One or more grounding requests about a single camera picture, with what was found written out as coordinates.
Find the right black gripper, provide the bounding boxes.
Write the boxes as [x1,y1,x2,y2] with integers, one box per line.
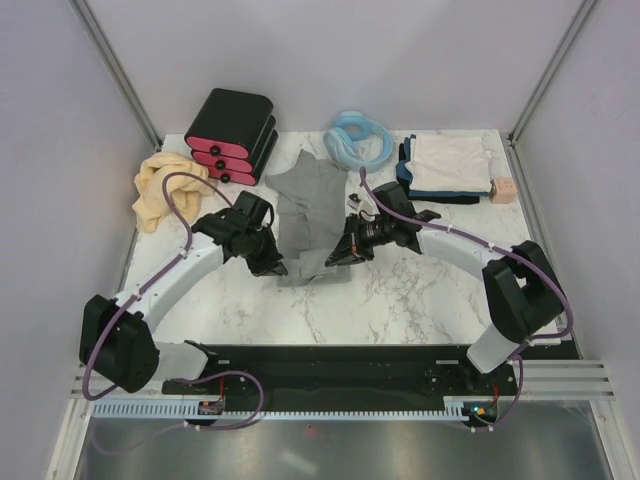
[327,214,394,268]

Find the grey t shirt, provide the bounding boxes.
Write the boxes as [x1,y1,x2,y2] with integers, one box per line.
[266,149,351,288]

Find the light blue headphones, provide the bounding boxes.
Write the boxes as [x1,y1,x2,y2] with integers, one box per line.
[323,111,393,173]

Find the yellow t shirt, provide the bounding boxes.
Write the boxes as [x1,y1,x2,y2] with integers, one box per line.
[132,152,212,233]

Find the black pink drawer box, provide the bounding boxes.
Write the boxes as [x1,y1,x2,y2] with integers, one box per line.
[184,88,279,186]

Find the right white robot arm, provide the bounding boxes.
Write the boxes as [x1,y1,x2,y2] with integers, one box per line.
[325,182,568,394]

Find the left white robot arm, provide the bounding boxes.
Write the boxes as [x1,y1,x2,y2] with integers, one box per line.
[79,191,287,393]

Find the white blue folded t shirt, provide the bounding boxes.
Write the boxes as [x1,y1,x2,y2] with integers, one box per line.
[395,133,507,206]

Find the pink cube power strip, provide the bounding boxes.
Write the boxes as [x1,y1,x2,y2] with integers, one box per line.
[489,177,518,204]

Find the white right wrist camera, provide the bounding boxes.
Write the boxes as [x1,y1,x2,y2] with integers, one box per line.
[347,193,375,215]

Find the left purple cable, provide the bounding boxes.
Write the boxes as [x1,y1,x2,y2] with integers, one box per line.
[82,170,266,455]

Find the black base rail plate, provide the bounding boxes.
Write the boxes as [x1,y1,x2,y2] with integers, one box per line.
[162,345,516,411]

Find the light blue cable duct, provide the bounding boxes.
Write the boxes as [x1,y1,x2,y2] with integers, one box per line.
[92,397,469,421]

